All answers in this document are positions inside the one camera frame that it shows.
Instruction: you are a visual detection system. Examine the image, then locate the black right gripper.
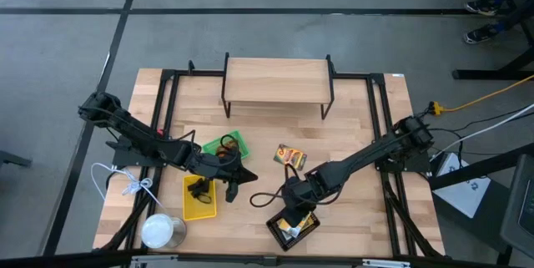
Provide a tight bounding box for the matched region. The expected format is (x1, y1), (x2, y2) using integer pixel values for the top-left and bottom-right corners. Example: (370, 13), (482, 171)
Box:
(280, 174), (320, 228)

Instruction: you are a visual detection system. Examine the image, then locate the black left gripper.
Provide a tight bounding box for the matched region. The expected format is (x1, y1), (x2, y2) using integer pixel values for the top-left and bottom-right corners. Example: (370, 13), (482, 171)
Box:
(189, 150), (259, 204)

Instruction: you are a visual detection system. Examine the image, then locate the black plastic basket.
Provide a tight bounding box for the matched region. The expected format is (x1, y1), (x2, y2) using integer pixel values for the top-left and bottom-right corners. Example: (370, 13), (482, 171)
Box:
(265, 208), (321, 253)

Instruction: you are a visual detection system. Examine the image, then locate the green plastic basket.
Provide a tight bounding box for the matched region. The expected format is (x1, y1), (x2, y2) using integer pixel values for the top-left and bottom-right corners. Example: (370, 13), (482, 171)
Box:
(201, 129), (251, 161)

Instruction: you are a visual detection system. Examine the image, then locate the yellow plastic basket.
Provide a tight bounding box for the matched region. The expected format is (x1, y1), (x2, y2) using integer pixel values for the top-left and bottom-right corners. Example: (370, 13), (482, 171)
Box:
(182, 174), (218, 222)

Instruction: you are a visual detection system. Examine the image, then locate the orange snack packet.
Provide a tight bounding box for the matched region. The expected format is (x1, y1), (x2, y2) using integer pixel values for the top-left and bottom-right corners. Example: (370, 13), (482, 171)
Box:
(273, 144), (309, 172)

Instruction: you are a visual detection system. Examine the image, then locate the white cardboard box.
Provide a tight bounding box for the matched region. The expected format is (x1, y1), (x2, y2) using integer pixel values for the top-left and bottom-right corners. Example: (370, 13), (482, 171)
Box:
(431, 152), (492, 220)

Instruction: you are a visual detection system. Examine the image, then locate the black metal beam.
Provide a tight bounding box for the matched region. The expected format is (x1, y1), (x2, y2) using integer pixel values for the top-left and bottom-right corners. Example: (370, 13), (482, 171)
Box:
(427, 141), (534, 191)

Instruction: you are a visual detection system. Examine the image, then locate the dark grey device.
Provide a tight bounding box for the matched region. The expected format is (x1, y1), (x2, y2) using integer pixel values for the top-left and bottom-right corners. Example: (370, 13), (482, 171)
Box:
(499, 153), (534, 265)

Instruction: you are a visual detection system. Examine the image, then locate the black stand foot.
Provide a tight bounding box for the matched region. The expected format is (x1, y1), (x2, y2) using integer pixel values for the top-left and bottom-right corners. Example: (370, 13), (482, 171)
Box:
(0, 149), (33, 169)

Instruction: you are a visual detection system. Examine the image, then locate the person's shoe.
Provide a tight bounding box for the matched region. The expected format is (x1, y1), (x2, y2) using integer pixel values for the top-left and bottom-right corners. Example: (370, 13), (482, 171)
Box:
(463, 0), (503, 17)
(462, 23), (506, 45)

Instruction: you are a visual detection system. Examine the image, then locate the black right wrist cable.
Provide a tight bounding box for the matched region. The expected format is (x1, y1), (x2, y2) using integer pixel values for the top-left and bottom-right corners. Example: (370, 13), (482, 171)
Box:
(249, 162), (302, 209)

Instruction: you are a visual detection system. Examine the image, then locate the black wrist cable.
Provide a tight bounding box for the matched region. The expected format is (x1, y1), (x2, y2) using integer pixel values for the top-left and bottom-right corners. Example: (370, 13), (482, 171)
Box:
(249, 162), (302, 209)
(219, 133), (242, 165)

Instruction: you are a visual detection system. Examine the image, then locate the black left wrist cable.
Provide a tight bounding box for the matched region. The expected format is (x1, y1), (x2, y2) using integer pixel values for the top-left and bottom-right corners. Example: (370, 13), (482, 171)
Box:
(219, 133), (242, 165)

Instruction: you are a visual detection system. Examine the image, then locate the silver metal bracket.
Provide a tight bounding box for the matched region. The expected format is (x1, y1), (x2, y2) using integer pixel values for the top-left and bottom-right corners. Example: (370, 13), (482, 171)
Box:
(128, 254), (179, 268)
(361, 258), (412, 268)

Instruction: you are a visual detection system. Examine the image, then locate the white bundled cable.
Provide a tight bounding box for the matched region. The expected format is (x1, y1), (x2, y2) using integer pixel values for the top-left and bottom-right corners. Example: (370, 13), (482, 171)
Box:
(90, 162), (169, 215)

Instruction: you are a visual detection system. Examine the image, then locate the wooden shelf riser black frame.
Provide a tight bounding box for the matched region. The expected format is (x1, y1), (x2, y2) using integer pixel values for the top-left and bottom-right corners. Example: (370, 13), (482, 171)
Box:
(220, 52), (336, 121)

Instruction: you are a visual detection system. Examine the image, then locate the black aluminium table frame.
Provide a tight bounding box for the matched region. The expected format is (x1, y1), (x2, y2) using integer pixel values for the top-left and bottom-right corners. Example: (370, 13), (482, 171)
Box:
(0, 59), (534, 268)

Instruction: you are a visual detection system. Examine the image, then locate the yellow extension cable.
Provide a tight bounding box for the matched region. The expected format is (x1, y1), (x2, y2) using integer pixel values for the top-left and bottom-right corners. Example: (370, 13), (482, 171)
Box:
(429, 73), (534, 115)

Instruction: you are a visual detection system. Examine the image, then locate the white floor cable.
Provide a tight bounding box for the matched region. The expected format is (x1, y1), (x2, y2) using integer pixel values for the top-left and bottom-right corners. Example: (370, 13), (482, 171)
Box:
(429, 103), (534, 161)

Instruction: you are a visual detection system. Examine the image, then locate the black table leg frame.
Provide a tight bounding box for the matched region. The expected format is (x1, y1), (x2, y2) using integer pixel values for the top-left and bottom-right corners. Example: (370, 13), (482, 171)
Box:
(452, 0), (534, 82)

